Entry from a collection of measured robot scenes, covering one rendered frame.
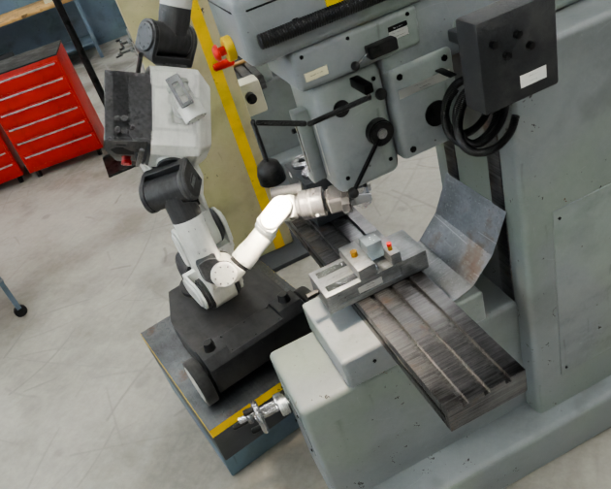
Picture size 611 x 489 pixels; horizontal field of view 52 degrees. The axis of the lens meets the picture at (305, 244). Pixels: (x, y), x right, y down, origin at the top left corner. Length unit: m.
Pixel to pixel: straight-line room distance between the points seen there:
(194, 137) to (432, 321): 0.85
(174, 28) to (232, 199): 1.88
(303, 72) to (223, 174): 2.11
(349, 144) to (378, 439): 1.05
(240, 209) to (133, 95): 1.94
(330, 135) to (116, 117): 0.59
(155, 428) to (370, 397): 1.42
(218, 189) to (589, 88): 2.27
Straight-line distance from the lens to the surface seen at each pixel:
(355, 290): 1.95
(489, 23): 1.43
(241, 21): 1.44
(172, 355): 2.88
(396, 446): 2.30
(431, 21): 1.66
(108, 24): 10.67
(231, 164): 3.57
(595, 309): 2.33
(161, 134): 1.82
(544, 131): 1.81
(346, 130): 1.63
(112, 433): 3.33
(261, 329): 2.49
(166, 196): 1.80
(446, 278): 2.07
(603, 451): 2.68
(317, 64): 1.53
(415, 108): 1.68
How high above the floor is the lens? 2.18
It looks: 34 degrees down
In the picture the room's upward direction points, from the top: 18 degrees counter-clockwise
